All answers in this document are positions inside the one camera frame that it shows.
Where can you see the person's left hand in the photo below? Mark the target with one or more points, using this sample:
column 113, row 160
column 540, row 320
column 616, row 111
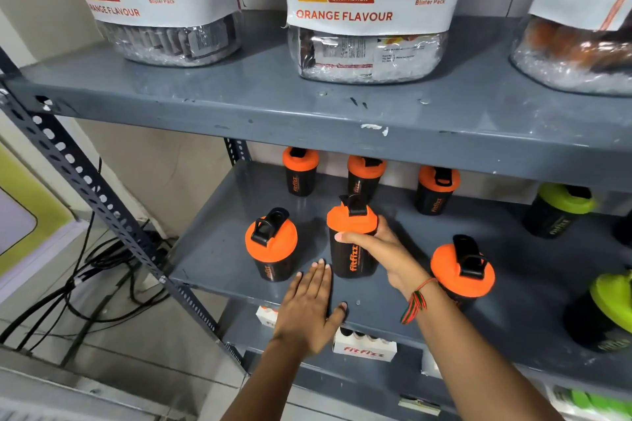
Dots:
column 306, row 314

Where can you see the person's right hand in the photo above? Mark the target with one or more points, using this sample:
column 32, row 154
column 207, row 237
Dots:
column 395, row 258

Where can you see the person's right thumb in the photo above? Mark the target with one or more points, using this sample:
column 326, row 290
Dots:
column 355, row 238

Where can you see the person's left little finger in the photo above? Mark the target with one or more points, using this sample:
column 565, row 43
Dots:
column 299, row 290

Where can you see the person's left middle finger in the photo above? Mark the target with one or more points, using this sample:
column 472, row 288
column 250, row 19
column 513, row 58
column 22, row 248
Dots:
column 321, row 282

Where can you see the person's left thumb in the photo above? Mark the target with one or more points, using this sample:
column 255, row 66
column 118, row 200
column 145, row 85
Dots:
column 338, row 314

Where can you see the black shaker bottle orange lid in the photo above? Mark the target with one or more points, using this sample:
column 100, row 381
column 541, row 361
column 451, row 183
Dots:
column 300, row 174
column 459, row 270
column 351, row 260
column 366, row 173
column 272, row 250
column 435, row 193

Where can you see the person's right forearm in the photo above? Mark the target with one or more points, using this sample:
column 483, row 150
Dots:
column 474, row 361

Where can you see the person's left forearm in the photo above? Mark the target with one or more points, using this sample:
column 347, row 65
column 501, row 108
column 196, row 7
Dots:
column 266, row 386

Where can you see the white carton box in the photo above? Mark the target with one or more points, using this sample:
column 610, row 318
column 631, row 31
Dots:
column 364, row 347
column 266, row 317
column 430, row 365

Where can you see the grey metal shelf board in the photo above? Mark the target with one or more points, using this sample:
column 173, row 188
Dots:
column 296, row 105
column 321, row 382
column 222, row 248

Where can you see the white shelf label tag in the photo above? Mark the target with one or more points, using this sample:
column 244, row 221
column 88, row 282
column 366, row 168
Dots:
column 418, row 406

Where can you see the black shaker bottle green lid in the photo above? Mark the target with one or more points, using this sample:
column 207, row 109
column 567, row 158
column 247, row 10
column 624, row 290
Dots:
column 555, row 213
column 605, row 309

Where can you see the green packets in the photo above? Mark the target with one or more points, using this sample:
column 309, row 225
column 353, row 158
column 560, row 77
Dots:
column 592, row 405

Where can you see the green and white board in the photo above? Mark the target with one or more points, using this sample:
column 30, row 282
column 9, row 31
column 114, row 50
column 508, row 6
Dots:
column 29, row 230

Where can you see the grey slotted metal rack post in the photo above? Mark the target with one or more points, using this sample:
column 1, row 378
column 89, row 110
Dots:
column 238, row 150
column 84, row 180

